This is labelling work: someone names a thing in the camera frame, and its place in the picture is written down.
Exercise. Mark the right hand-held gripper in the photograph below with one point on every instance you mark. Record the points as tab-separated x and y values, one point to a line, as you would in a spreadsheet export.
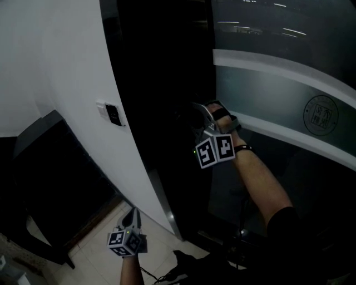
222	149

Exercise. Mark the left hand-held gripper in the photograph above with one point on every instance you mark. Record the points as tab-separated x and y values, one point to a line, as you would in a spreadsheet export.
116	239

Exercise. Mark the black exit button panel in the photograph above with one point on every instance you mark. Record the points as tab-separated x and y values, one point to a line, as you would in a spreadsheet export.
114	115

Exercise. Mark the white wall light switch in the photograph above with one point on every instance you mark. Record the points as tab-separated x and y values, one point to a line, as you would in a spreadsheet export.
101	110

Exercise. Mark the person's left forearm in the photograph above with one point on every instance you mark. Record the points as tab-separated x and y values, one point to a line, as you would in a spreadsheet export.
132	271

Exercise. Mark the person's right forearm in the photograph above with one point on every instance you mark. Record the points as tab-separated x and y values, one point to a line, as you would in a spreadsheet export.
258	178

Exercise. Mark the striped glass door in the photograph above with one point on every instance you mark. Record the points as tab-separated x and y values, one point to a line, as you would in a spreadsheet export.
278	97

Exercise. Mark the person's right hand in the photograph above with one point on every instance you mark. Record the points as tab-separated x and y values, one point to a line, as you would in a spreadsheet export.
226	125

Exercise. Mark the black wooden cabinet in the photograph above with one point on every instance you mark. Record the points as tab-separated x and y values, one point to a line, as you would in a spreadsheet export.
55	181

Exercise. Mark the floral patterned counter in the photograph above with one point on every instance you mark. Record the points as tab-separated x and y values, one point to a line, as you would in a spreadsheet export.
16	256

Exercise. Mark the person's black clothing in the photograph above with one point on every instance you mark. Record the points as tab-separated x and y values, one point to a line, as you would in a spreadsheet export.
292	250

